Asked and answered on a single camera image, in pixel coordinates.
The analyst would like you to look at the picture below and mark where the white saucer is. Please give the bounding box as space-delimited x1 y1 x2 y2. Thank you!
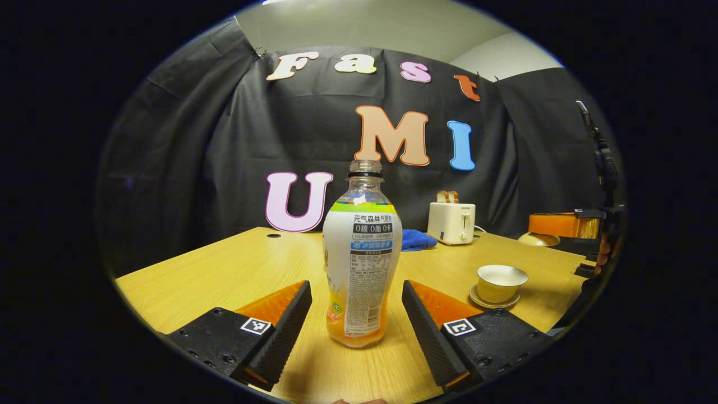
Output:
469 285 521 310

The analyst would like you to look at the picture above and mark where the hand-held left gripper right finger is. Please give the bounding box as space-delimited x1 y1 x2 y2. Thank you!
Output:
402 279 553 393

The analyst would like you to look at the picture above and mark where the blue towel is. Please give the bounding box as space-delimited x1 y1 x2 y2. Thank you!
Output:
401 229 438 252

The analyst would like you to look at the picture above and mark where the cream toaster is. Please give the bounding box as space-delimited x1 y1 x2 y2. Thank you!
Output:
427 201 476 246

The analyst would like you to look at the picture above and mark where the black backdrop cloth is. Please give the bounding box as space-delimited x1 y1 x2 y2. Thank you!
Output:
95 17 623 278

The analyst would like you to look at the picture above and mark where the white teacup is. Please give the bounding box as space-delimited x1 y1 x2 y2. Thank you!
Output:
477 264 529 304

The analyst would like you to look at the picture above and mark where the clear water bottle white label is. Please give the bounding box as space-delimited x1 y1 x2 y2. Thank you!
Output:
322 160 403 349

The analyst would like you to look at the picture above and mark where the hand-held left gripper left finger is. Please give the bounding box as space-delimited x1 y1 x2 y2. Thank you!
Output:
163 279 313 392

